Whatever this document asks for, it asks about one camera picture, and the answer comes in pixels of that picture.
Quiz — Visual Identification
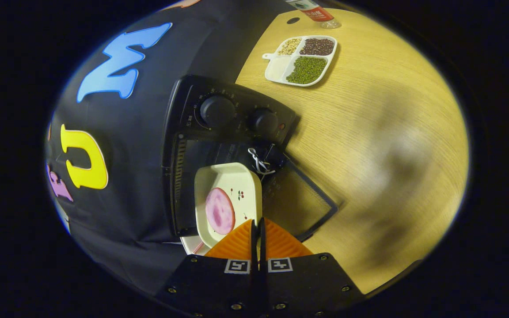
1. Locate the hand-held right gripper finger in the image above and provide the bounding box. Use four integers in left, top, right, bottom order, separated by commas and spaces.
155, 220, 260, 318
259, 217, 365, 318

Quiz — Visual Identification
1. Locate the pink ham slice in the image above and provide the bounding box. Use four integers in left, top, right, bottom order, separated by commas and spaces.
205, 187, 236, 235

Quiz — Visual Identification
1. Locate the cream square plate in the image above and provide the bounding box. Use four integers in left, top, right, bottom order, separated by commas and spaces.
194, 162, 263, 249

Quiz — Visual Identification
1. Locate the black electric oven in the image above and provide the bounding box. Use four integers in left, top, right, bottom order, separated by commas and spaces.
162, 74, 339, 242

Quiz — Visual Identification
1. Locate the black backdrop cloth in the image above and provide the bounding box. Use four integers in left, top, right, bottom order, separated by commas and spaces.
45, 0, 290, 296

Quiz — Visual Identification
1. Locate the white divided plate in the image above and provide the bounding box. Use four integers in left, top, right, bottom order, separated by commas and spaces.
262, 35, 338, 87

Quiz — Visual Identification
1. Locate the pile of green beans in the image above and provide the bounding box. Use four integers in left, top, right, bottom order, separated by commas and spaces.
286, 56, 328, 84

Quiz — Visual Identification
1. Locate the pile of yellow soybeans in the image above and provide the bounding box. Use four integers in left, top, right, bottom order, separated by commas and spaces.
277, 38, 302, 56

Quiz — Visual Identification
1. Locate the pile of dark red beans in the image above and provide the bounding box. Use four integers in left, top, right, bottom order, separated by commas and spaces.
300, 38, 335, 56

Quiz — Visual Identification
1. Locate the clear water bottle red label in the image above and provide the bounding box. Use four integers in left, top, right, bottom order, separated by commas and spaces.
285, 0, 341, 29

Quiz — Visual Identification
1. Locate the white cord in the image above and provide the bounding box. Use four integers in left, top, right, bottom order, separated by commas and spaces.
248, 147, 277, 175

